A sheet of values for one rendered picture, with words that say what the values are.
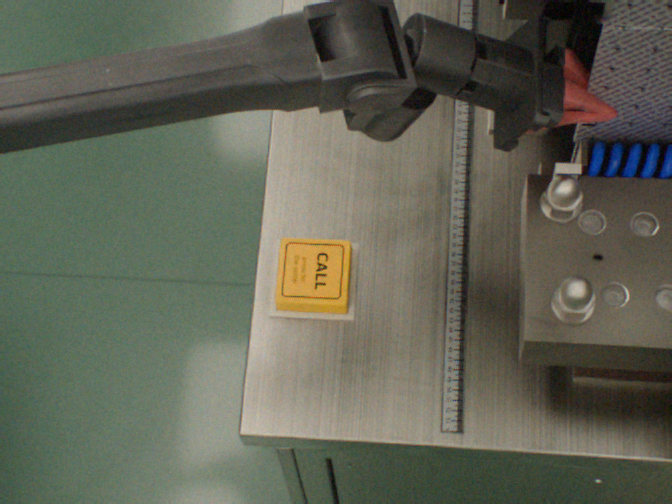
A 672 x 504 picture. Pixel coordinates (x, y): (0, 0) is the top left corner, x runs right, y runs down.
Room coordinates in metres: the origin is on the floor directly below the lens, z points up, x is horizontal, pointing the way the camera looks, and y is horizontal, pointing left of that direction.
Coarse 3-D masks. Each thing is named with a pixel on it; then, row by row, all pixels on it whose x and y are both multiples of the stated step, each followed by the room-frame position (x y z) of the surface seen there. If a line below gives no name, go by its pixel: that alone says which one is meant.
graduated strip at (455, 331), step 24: (456, 120) 0.67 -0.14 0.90; (456, 144) 0.64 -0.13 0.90; (456, 168) 0.61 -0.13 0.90; (456, 192) 0.59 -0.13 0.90; (456, 216) 0.56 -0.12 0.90; (456, 240) 0.53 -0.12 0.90; (456, 264) 0.51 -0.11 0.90; (456, 288) 0.48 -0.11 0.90; (456, 312) 0.46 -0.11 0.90; (456, 336) 0.43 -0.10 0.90; (456, 360) 0.41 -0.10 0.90; (456, 384) 0.39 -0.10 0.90; (456, 408) 0.36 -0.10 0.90; (456, 432) 0.34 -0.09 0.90
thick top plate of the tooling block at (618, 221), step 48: (528, 192) 0.52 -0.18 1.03; (624, 192) 0.51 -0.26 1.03; (528, 240) 0.47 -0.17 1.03; (576, 240) 0.46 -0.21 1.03; (624, 240) 0.46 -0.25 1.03; (528, 288) 0.42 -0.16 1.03; (624, 288) 0.41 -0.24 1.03; (528, 336) 0.38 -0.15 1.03; (576, 336) 0.38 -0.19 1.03; (624, 336) 0.37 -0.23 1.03
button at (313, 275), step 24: (288, 240) 0.54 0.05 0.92; (312, 240) 0.54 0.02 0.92; (336, 240) 0.54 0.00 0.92; (288, 264) 0.52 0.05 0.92; (312, 264) 0.51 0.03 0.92; (336, 264) 0.51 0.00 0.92; (288, 288) 0.49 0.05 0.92; (312, 288) 0.49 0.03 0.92; (336, 288) 0.49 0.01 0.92; (336, 312) 0.47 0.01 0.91
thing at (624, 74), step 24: (600, 48) 0.56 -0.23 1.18; (624, 48) 0.56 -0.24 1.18; (648, 48) 0.56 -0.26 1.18; (600, 72) 0.56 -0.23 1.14; (624, 72) 0.56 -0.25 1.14; (648, 72) 0.56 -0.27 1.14; (600, 96) 0.56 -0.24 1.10; (624, 96) 0.56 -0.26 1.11; (648, 96) 0.56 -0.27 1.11; (624, 120) 0.56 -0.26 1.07; (648, 120) 0.55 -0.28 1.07; (648, 144) 0.55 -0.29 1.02
